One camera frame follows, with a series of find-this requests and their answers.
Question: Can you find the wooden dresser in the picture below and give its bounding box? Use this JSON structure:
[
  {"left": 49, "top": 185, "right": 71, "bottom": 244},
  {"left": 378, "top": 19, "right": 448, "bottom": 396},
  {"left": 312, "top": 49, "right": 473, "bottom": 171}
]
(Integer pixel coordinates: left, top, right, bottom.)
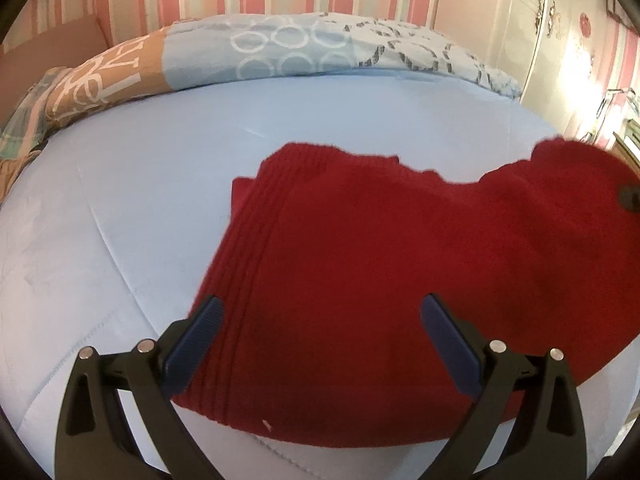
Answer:
[{"left": 611, "top": 119, "right": 640, "bottom": 172}]

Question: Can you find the white wardrobe with floral handles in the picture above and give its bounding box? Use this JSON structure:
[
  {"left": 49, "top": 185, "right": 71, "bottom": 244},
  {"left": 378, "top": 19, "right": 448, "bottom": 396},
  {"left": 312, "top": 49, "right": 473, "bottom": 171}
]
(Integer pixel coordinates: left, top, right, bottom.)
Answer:
[{"left": 522, "top": 0, "right": 639, "bottom": 150}]

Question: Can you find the red knit sweater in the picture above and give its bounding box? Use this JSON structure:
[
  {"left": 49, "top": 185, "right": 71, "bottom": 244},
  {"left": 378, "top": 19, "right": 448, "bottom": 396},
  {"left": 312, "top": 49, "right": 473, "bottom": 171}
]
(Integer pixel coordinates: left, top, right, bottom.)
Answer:
[{"left": 175, "top": 139, "right": 639, "bottom": 448}]

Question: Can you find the tan folded garment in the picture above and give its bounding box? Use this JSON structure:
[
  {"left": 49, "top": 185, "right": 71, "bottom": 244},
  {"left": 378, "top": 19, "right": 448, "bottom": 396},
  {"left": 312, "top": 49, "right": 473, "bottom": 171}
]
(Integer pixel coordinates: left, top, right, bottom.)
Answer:
[{"left": 0, "top": 150, "right": 41, "bottom": 203}]

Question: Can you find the mauve upholstered headboard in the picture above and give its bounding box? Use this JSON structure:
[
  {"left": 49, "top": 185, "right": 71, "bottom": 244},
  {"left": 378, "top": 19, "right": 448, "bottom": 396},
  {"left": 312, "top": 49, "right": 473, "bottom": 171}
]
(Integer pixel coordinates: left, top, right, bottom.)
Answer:
[{"left": 0, "top": 15, "right": 108, "bottom": 126}]

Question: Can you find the patterned blue and tan pillow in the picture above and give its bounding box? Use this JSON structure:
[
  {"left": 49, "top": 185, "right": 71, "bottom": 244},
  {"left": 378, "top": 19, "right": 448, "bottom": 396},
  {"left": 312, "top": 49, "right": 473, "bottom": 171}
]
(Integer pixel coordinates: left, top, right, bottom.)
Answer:
[{"left": 44, "top": 12, "right": 522, "bottom": 131}]

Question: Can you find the plaid pastel folded cloth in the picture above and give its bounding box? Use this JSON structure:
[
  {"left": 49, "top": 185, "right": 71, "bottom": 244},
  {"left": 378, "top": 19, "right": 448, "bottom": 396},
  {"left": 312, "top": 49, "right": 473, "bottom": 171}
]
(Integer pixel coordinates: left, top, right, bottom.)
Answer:
[{"left": 1, "top": 67, "right": 70, "bottom": 159}]

